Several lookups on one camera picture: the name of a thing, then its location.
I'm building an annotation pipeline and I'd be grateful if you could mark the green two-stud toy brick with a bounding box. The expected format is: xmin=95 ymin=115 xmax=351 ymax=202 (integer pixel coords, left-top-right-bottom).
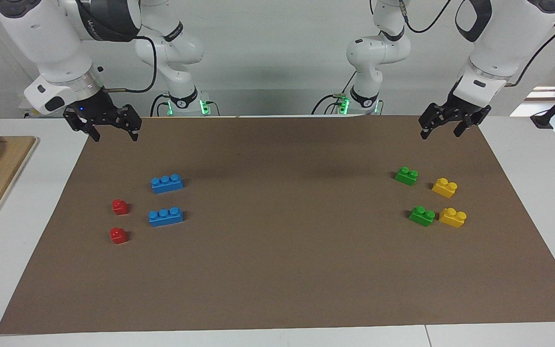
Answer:
xmin=394 ymin=166 xmax=419 ymax=187
xmin=408 ymin=206 xmax=436 ymax=227

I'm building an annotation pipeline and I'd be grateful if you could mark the blue three-stud toy brick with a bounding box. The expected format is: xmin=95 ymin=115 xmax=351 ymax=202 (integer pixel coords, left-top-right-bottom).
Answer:
xmin=148 ymin=207 xmax=185 ymax=227
xmin=151 ymin=173 xmax=185 ymax=194

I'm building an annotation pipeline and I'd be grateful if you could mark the yellow two-stud toy brick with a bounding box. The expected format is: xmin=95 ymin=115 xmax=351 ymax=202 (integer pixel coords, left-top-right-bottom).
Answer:
xmin=438 ymin=207 xmax=467 ymax=228
xmin=432 ymin=177 xmax=458 ymax=199

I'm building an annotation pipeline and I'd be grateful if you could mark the brown paper table mat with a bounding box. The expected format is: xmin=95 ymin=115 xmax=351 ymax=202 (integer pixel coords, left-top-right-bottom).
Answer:
xmin=0 ymin=115 xmax=555 ymax=335

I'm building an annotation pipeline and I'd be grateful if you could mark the black right base cable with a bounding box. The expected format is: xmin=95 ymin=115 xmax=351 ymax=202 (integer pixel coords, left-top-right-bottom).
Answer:
xmin=150 ymin=93 xmax=171 ymax=117

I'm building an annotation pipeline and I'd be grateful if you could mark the black base cable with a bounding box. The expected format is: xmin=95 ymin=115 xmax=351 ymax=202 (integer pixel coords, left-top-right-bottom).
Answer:
xmin=150 ymin=93 xmax=171 ymax=117
xmin=311 ymin=71 xmax=357 ymax=115

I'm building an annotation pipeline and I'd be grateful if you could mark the white wall socket box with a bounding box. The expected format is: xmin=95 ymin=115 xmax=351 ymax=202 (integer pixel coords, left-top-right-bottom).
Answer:
xmin=18 ymin=95 xmax=35 ymax=118

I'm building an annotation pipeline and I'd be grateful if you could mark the black left base cable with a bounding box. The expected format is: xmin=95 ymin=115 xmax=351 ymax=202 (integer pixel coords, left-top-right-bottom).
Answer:
xmin=311 ymin=71 xmax=357 ymax=115

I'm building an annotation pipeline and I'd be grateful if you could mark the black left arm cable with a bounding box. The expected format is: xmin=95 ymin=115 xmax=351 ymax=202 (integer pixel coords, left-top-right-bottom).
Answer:
xmin=503 ymin=23 xmax=555 ymax=88

